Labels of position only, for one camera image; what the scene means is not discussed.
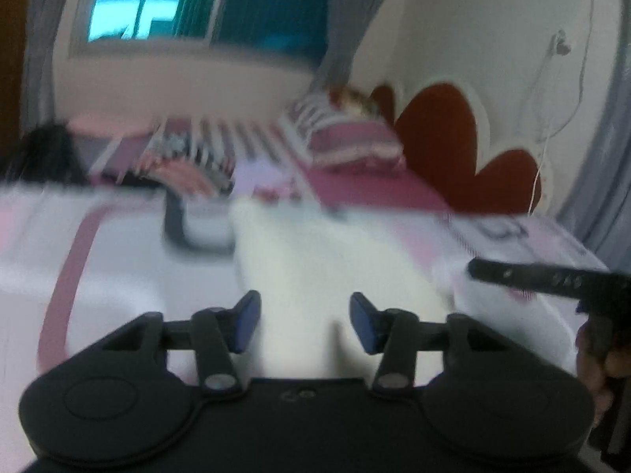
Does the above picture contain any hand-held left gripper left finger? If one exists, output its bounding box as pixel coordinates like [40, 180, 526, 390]
[101, 290, 262, 400]

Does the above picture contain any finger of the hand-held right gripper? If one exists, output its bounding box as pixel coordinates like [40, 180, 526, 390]
[467, 257, 592, 302]

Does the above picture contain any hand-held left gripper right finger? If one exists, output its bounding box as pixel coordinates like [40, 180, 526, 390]
[349, 292, 498, 397]

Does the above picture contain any white cloth garment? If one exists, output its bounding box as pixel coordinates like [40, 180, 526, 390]
[229, 197, 580, 385]

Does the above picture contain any pile of striped clothes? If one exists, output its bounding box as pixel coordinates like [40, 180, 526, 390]
[133, 128, 235, 195]

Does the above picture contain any person's right hand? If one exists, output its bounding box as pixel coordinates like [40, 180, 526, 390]
[576, 322, 617, 427]

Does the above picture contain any grey curtain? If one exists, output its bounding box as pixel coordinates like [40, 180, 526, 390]
[22, 0, 99, 129]
[315, 0, 410, 94]
[557, 49, 631, 272]

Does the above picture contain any red and white headboard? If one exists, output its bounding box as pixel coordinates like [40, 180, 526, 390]
[370, 76, 553, 215]

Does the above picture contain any pink striped pillow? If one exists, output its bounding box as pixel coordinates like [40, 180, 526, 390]
[278, 91, 407, 173]

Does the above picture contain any floral cushion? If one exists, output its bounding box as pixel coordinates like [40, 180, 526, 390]
[330, 86, 383, 116]

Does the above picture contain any dark bag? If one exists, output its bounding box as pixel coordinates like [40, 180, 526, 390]
[10, 123, 92, 185]

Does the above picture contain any window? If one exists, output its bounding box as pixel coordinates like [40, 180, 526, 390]
[86, 0, 331, 60]

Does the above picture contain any brown wooden wardrobe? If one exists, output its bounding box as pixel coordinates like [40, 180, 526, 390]
[0, 0, 35, 158]

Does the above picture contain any white wall cable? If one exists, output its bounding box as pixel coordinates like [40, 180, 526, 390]
[523, 0, 598, 218]

